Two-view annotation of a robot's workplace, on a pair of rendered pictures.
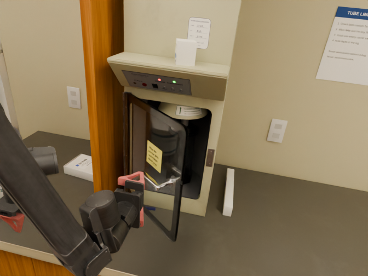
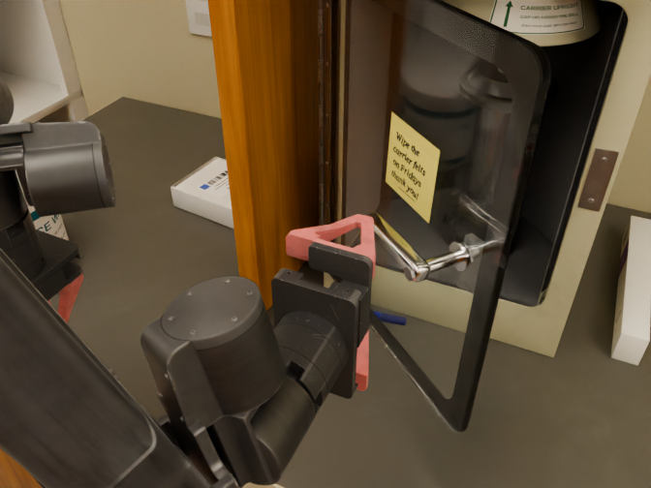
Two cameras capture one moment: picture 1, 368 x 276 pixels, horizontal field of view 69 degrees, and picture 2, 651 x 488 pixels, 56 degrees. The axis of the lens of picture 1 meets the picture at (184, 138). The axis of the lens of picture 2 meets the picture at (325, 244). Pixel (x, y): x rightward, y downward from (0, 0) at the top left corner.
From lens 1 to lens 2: 0.24 m
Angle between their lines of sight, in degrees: 17
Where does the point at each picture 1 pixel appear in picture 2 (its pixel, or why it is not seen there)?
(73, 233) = (104, 433)
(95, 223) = (190, 394)
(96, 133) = (235, 92)
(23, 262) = not seen: hidden behind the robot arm
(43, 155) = (64, 148)
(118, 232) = (276, 424)
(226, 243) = (623, 451)
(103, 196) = (222, 302)
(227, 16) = not seen: outside the picture
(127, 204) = (314, 324)
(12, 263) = not seen: hidden behind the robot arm
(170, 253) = (446, 459)
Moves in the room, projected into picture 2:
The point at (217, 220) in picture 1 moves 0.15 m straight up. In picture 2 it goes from (595, 375) to (633, 284)
